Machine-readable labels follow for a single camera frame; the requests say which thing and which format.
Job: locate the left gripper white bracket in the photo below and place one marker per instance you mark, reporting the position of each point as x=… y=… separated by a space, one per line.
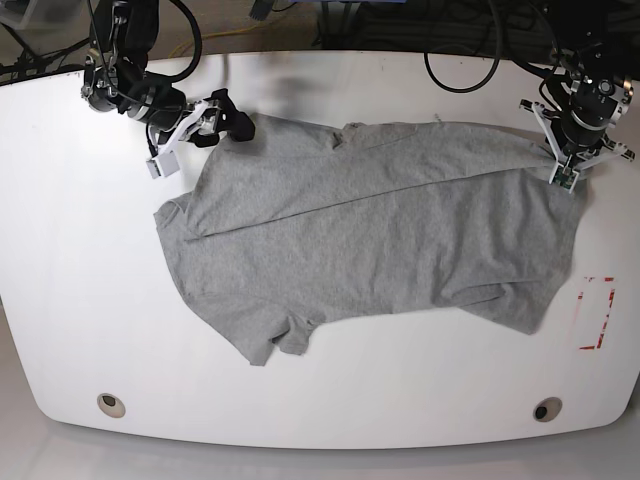
x=576 y=159

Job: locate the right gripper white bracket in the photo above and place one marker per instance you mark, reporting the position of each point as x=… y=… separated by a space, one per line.
x=213 y=116

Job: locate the grey T-shirt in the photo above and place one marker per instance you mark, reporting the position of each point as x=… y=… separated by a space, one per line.
x=307 y=225

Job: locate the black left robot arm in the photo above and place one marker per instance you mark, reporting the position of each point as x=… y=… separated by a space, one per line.
x=591 y=88

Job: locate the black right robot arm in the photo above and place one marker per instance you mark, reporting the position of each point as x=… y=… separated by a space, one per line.
x=122 y=33

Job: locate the red tape rectangle marking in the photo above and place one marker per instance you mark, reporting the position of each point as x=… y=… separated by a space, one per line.
x=593 y=311

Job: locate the right table grommet hole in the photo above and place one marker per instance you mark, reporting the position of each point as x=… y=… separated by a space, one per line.
x=548 y=409

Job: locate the table grommet hole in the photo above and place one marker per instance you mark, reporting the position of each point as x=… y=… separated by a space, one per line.
x=111 y=405
x=548 y=409

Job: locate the left table grommet hole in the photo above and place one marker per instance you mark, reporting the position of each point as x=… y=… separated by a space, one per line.
x=111 y=405

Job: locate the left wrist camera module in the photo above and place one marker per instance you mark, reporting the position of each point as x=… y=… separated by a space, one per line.
x=565 y=177

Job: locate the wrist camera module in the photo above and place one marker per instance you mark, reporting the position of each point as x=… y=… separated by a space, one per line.
x=163 y=165
x=565 y=177

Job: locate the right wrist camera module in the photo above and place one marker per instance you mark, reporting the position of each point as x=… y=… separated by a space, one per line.
x=163 y=165

